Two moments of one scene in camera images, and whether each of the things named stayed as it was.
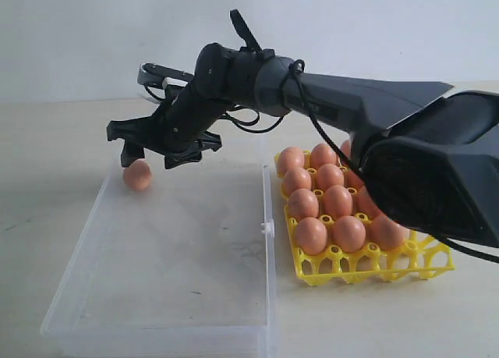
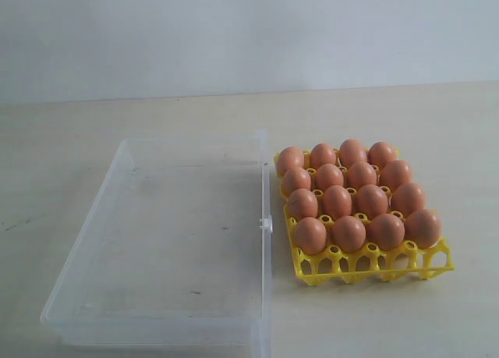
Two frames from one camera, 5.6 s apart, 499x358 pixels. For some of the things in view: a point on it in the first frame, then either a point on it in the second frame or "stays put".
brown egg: (138, 176) → (422, 227)
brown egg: (349, 233) stays put
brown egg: (303, 203) stays put
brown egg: (329, 175) stays put
